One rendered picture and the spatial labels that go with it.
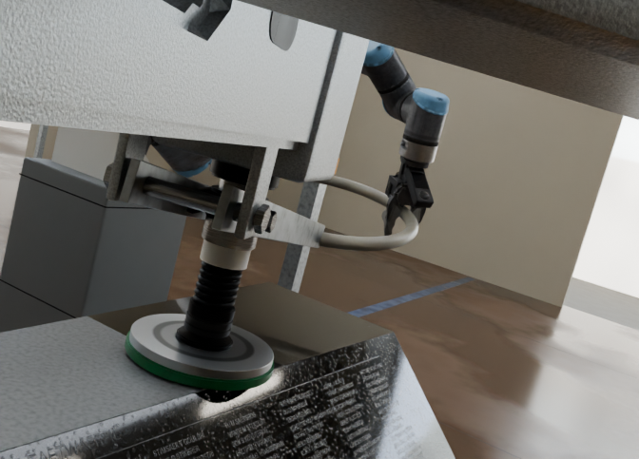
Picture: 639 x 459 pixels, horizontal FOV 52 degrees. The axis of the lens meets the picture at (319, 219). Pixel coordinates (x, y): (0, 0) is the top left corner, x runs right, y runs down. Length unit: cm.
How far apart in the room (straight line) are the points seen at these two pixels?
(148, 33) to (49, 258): 192
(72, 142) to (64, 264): 41
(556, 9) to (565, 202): 736
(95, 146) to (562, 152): 609
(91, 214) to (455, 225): 613
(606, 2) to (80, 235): 198
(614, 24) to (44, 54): 23
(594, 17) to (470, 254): 756
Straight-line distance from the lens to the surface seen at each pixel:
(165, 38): 40
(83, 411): 81
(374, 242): 141
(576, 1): 28
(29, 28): 30
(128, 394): 87
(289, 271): 304
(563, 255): 764
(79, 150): 229
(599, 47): 30
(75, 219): 218
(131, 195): 75
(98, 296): 220
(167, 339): 98
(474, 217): 781
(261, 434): 97
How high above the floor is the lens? 118
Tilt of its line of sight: 7 degrees down
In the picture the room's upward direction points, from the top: 15 degrees clockwise
